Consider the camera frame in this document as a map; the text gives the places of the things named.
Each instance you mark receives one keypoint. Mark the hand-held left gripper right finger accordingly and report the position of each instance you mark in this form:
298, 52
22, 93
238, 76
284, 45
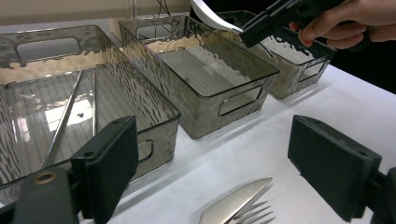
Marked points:
330, 165

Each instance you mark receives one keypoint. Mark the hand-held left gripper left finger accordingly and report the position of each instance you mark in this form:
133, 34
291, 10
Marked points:
109, 165

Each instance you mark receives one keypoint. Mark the white ceramic spoon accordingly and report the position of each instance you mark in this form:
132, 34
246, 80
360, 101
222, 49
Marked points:
211, 18

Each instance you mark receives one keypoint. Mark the smoky clear plastic bin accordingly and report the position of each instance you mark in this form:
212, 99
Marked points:
130, 81
289, 77
199, 105

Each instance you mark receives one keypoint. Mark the metal chopstick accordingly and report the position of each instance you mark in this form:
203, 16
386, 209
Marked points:
94, 105
63, 118

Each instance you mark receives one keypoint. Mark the metal fork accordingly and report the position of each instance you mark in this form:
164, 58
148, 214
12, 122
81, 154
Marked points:
241, 216

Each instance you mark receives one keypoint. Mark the white table cover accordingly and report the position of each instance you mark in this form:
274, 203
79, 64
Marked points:
280, 130

